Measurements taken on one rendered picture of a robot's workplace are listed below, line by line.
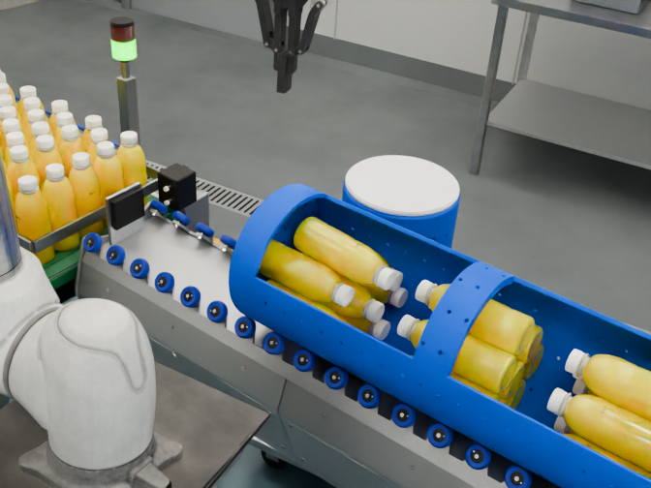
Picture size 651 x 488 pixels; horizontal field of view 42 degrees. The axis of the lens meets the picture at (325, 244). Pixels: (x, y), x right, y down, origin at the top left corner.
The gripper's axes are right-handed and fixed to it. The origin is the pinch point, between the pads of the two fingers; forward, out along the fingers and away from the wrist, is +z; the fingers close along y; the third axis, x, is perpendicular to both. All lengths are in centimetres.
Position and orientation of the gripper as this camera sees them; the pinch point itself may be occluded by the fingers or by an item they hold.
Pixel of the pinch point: (285, 71)
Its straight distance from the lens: 150.0
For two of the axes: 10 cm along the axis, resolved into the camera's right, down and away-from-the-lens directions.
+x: 3.7, -4.8, 7.9
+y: 9.3, 2.6, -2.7
